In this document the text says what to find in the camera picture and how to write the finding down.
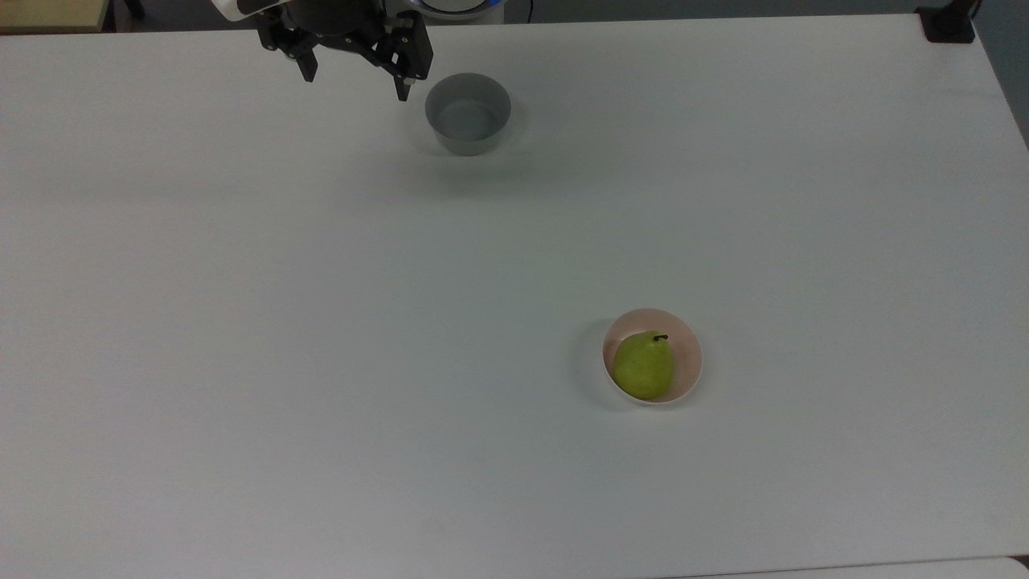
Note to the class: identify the grey plastic bowl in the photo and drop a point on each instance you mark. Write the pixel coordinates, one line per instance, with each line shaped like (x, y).
(468, 121)

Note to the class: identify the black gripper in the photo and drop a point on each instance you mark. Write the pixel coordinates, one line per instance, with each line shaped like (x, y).
(334, 20)

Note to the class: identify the light wooden desk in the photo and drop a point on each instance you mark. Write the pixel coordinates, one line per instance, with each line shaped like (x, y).
(48, 12)

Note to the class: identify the green pear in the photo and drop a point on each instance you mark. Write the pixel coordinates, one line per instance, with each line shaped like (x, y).
(643, 370)

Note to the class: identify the black clamp pole stand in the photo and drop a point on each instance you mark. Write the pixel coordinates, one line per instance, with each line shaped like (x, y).
(131, 8)

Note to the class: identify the black clamp stand base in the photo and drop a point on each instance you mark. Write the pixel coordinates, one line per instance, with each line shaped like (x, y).
(949, 28)

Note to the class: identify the pink plastic bowl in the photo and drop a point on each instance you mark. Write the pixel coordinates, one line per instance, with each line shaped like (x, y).
(688, 354)

